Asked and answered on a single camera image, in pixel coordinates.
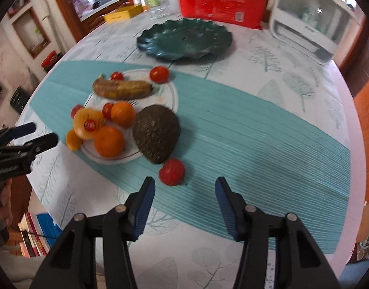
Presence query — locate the orange tangerine back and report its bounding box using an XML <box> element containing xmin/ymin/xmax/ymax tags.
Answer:
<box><xmin>111</xmin><ymin>101</ymin><xmax>136</xmax><ymax>129</ymax></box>

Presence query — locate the yellow flat box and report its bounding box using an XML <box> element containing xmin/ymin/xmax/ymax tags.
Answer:
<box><xmin>104</xmin><ymin>4</ymin><xmax>143</xmax><ymax>23</ymax></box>

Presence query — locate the dark green scalloped plate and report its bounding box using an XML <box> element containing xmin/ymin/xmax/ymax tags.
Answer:
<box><xmin>136</xmin><ymin>18</ymin><xmax>233</xmax><ymax>61</ymax></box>

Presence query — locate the brown overripe banana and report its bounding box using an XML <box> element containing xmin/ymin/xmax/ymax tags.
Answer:
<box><xmin>92</xmin><ymin>77</ymin><xmax>153</xmax><ymax>100</ymax></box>

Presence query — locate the orange tangerine front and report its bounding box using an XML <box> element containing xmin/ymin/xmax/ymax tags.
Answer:
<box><xmin>94</xmin><ymin>126</ymin><xmax>125</xmax><ymax>158</ymax></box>

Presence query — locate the white countertop dish cabinet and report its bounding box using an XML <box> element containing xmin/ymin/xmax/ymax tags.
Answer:
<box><xmin>269</xmin><ymin>0</ymin><xmax>360</xmax><ymax>65</ymax></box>

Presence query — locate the cherry tomato plate edge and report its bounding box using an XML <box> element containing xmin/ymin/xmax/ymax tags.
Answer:
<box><xmin>149</xmin><ymin>66</ymin><xmax>170</xmax><ymax>84</ymax></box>

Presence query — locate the tree print tablecloth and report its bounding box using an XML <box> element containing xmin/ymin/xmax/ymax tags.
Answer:
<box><xmin>19</xmin><ymin>13</ymin><xmax>365</xmax><ymax>288</ymax></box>

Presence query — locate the cherry tomato plate middle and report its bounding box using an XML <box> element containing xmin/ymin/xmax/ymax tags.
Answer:
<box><xmin>102</xmin><ymin>102</ymin><xmax>114</xmax><ymax>121</ymax></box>

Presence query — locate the red fruit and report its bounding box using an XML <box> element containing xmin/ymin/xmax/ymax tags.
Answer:
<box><xmin>71</xmin><ymin>105</ymin><xmax>84</xmax><ymax>119</ymax></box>
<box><xmin>158</xmin><ymin>158</ymin><xmax>185</xmax><ymax>187</ymax></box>

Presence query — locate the stack of books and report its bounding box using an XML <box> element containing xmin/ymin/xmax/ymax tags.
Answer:
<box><xmin>18</xmin><ymin>213</ymin><xmax>62</xmax><ymax>258</ymax></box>

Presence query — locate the person's left hand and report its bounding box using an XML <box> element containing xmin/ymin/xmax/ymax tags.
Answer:
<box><xmin>0</xmin><ymin>178</ymin><xmax>13</xmax><ymax>227</ymax></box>

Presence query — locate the cherry tomato near banana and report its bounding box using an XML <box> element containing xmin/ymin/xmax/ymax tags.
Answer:
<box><xmin>110</xmin><ymin>71</ymin><xmax>125</xmax><ymax>81</ymax></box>

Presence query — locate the clear drinking glass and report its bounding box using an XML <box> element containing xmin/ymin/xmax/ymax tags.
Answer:
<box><xmin>149</xmin><ymin>0</ymin><xmax>171</xmax><ymax>20</ymax></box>

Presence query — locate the red lid bin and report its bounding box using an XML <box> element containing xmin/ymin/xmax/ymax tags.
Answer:
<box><xmin>41</xmin><ymin>50</ymin><xmax>58</xmax><ymax>69</ymax></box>

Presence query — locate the large yellow apple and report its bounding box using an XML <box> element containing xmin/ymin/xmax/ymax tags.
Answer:
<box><xmin>73</xmin><ymin>108</ymin><xmax>105</xmax><ymax>141</ymax></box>

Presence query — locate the small yellow-orange citrus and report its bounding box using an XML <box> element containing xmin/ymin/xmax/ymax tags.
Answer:
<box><xmin>66</xmin><ymin>129</ymin><xmax>83</xmax><ymax>151</ymax></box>

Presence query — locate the dark brown avocado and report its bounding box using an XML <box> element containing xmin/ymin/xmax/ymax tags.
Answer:
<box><xmin>132</xmin><ymin>105</ymin><xmax>181</xmax><ymax>164</ymax></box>

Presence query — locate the orange tangerine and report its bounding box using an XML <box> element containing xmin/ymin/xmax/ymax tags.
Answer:
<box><xmin>94</xmin><ymin>126</ymin><xmax>125</xmax><ymax>158</ymax></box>
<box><xmin>111</xmin><ymin>101</ymin><xmax>136</xmax><ymax>129</ymax></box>

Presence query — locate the white printed round plate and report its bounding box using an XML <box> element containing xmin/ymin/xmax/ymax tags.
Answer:
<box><xmin>81</xmin><ymin>69</ymin><xmax>179</xmax><ymax>165</ymax></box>

